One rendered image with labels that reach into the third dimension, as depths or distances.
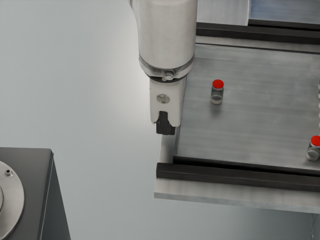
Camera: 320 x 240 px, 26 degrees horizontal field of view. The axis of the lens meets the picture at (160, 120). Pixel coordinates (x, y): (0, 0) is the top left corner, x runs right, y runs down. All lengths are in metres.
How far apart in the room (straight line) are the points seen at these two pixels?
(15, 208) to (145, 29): 0.39
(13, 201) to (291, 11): 0.67
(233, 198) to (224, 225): 0.99
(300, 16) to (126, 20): 1.33
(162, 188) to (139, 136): 1.16
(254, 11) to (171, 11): 0.53
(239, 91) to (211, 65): 0.08
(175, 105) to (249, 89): 0.26
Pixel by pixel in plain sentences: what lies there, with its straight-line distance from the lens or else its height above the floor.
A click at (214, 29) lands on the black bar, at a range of 1.37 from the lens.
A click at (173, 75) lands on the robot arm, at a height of 1.10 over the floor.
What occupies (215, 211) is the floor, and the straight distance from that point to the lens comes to 2.16.
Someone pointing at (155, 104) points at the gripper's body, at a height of 1.03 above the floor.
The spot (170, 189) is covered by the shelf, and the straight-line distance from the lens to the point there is 1.16.
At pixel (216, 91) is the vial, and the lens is 1.24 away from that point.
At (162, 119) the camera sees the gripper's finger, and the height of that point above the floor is 1.00.
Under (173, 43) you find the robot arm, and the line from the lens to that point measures 0.97.
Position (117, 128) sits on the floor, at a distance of 2.33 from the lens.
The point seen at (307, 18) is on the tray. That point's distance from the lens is 1.44.
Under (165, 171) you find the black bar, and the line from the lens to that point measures 1.15.
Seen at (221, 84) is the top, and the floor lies 0.93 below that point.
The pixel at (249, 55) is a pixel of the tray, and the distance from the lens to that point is 1.32.
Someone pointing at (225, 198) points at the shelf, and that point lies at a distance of 1.15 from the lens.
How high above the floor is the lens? 1.86
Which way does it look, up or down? 52 degrees down
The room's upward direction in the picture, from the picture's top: straight up
